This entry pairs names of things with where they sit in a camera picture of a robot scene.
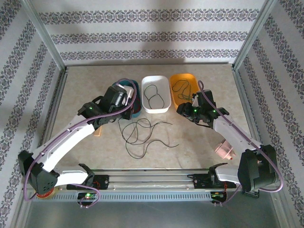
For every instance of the pink plastic cup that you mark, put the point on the pink plastic cup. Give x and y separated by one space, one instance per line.
224 150

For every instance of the aluminium mounting rail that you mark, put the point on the aluminium mounting rail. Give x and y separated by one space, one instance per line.
147 180

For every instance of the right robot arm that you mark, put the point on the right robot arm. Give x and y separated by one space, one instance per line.
231 136

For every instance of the teal plastic bin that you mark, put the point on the teal plastic bin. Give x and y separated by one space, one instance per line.
139 102

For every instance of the aluminium frame post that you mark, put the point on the aluminium frame post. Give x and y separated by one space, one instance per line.
45 33
253 33

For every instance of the small black electronics box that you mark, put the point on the small black electronics box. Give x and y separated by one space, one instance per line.
217 196
88 196

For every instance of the aluminium table side rail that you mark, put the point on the aluminium table side rail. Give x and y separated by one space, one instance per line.
55 104
241 90

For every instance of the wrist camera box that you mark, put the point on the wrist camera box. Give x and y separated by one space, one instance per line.
196 101
130 93

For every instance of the small wooden block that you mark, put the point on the small wooden block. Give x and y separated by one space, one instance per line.
97 133

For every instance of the white plastic bin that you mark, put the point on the white plastic bin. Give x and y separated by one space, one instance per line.
167 83

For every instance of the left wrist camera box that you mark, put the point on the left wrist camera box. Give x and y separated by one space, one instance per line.
130 93

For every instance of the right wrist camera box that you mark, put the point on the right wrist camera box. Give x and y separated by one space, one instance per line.
196 101

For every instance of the orange plastic bin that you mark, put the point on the orange plastic bin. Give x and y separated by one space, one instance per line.
174 99

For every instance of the grey metal panel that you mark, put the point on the grey metal panel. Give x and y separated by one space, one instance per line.
142 216

